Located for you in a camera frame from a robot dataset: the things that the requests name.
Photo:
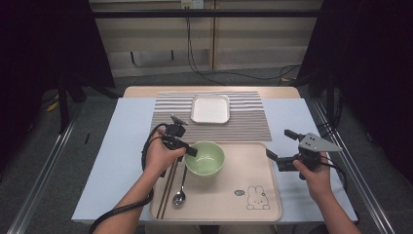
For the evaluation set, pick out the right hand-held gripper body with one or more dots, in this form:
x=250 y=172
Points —
x=315 y=143

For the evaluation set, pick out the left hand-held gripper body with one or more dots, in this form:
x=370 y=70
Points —
x=175 y=130

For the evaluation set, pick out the green bowl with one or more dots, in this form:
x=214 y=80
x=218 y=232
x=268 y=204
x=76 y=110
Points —
x=207 y=162

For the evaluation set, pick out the white square plate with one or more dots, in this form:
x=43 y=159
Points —
x=210 y=110

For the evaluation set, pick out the metal spoon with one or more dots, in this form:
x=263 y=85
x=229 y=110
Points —
x=179 y=197

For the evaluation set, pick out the brown wooden chopstick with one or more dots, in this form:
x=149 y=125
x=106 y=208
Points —
x=163 y=195
x=168 y=195

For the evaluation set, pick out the pink rabbit print tray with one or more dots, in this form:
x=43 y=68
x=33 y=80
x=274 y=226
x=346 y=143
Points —
x=227 y=201

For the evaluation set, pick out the person's left hand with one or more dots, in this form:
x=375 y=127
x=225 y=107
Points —
x=159 y=157

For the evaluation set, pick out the person's right hand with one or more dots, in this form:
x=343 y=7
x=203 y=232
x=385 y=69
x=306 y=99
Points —
x=316 y=183

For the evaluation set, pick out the striped placemat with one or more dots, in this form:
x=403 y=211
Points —
x=246 y=126

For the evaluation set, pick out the black metal stand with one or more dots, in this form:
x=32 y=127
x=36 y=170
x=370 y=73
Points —
x=330 y=97
x=64 y=107

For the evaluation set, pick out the black curtain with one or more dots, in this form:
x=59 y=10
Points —
x=373 y=65
x=39 y=65

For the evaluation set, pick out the black horizontal bar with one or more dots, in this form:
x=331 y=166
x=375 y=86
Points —
x=207 y=13

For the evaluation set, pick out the aluminium floor rail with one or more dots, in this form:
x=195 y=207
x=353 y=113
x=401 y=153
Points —
x=363 y=188
x=39 y=185

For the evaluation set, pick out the white wall socket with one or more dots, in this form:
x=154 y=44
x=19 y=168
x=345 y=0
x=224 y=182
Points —
x=191 y=4

